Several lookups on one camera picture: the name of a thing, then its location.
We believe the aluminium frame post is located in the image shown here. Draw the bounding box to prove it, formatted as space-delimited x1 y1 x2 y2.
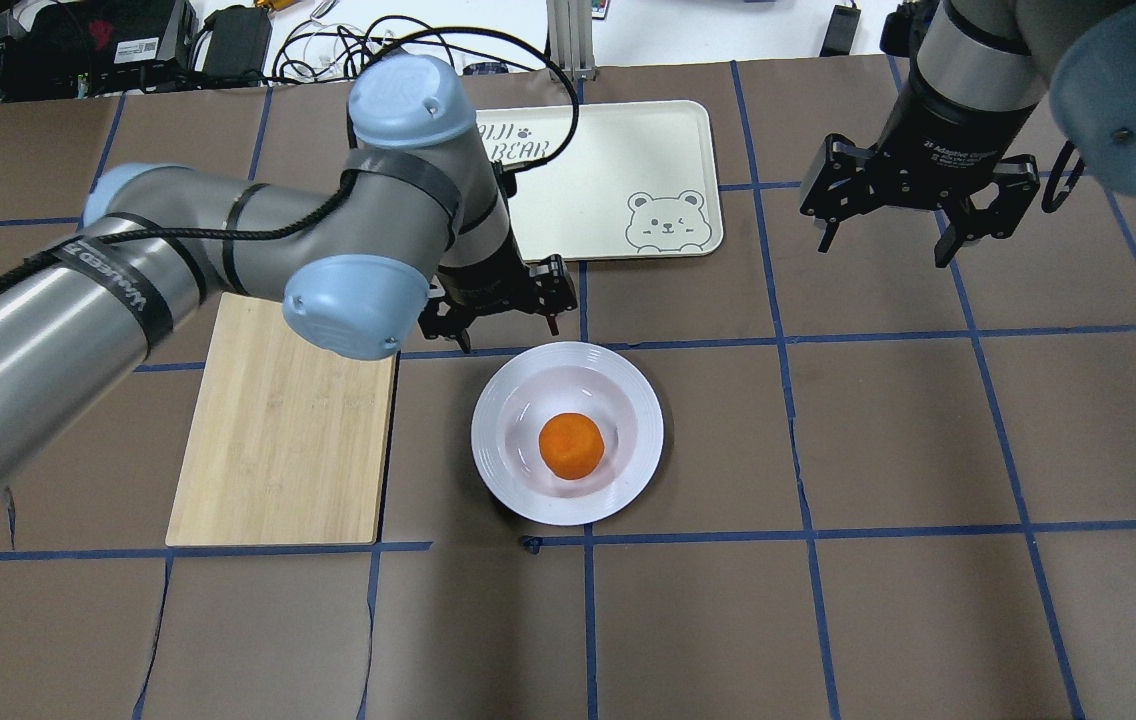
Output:
546 0 598 81

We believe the black electronics box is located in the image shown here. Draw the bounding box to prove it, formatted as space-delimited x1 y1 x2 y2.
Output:
0 1 197 102

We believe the white round plate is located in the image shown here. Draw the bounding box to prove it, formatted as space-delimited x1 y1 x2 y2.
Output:
469 342 665 527

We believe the black power brick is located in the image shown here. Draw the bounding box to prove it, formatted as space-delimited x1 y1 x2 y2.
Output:
199 6 272 87

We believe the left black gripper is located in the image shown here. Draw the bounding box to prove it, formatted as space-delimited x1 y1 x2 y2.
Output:
418 234 580 354

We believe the bamboo cutting board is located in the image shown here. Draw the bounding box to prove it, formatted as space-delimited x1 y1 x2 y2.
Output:
165 293 396 549

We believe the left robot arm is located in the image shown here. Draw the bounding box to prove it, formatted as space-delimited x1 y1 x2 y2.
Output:
0 50 580 487

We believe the brown paper table cover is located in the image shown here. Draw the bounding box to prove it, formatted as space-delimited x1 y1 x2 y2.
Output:
0 56 1136 719

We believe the orange fruit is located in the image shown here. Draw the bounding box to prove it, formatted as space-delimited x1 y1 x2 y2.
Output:
538 413 605 480

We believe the cream bear tray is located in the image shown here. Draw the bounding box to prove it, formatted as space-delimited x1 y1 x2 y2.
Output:
478 100 724 263

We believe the black power adapter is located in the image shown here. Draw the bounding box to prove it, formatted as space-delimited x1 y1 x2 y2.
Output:
819 1 861 56

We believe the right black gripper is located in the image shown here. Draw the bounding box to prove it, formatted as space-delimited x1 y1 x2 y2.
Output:
797 70 1039 269

